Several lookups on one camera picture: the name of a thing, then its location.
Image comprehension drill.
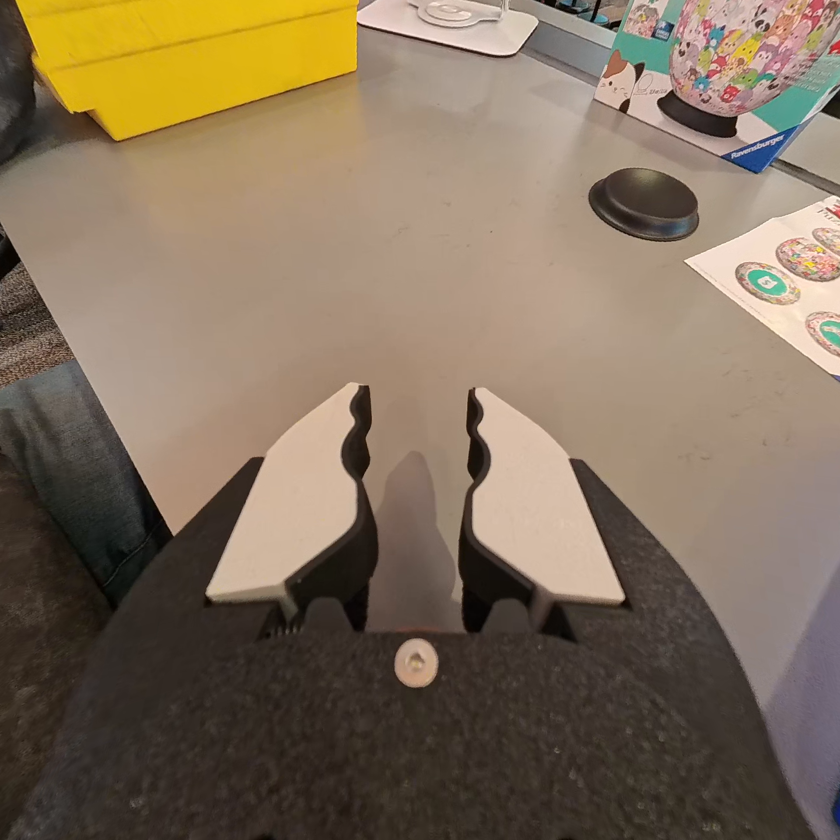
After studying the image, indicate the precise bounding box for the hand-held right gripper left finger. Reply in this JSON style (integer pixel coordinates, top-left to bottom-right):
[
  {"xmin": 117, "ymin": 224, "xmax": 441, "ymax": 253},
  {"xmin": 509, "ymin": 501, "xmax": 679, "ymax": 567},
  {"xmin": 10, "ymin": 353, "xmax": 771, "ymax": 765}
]
[{"xmin": 205, "ymin": 382, "xmax": 379, "ymax": 634}]

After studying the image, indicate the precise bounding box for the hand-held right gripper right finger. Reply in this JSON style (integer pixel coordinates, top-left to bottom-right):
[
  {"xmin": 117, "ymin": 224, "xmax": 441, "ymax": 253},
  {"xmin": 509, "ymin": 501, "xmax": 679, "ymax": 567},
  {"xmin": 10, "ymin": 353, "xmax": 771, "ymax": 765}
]
[{"xmin": 458, "ymin": 386, "xmax": 626, "ymax": 634}]

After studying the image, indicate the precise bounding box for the dark office chair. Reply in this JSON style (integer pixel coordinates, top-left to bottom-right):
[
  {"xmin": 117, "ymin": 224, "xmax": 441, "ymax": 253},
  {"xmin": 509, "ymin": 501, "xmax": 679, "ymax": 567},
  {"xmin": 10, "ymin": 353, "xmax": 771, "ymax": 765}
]
[{"xmin": 0, "ymin": 0, "xmax": 37, "ymax": 277}]

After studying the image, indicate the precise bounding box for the yellow plastic bin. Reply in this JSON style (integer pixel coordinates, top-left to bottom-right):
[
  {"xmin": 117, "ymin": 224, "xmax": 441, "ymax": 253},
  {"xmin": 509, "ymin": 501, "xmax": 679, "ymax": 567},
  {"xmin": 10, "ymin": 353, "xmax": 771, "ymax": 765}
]
[{"xmin": 14, "ymin": 0, "xmax": 358, "ymax": 142}]

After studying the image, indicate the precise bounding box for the white printed instruction leaflet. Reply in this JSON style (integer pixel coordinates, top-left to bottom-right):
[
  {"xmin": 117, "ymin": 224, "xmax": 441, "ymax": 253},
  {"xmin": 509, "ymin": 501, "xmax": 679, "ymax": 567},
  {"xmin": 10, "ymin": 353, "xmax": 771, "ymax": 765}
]
[{"xmin": 684, "ymin": 196, "xmax": 840, "ymax": 382}]

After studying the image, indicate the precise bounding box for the person's jeans leg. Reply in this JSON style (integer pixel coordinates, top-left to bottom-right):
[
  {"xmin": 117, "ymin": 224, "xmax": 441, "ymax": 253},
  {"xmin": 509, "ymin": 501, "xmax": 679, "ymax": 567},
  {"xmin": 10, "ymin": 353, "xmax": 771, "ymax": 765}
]
[{"xmin": 0, "ymin": 357, "xmax": 173, "ymax": 608}]

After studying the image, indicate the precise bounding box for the black round stand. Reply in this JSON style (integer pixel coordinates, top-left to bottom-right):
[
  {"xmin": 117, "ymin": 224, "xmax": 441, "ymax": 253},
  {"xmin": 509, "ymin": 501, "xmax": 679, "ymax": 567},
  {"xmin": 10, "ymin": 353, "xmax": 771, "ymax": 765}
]
[{"xmin": 588, "ymin": 167, "xmax": 700, "ymax": 242}]

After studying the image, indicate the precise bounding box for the person's dark grey garment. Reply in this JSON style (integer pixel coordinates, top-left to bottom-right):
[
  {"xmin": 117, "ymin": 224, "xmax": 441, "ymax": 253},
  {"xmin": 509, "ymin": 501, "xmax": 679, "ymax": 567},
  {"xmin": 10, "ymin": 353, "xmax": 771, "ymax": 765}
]
[{"xmin": 0, "ymin": 453, "xmax": 116, "ymax": 840}]

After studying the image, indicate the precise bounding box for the colourful puzzle ball box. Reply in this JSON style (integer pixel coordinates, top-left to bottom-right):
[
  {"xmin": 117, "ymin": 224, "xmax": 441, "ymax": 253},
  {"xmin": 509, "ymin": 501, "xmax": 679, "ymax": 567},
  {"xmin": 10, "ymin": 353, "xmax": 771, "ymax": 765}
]
[{"xmin": 594, "ymin": 0, "xmax": 840, "ymax": 175}]

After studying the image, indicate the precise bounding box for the white base clear stand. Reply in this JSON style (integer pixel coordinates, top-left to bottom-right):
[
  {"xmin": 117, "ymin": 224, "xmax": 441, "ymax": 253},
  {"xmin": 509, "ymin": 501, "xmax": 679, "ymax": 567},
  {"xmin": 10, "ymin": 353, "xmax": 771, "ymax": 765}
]
[{"xmin": 357, "ymin": 0, "xmax": 540, "ymax": 58}]

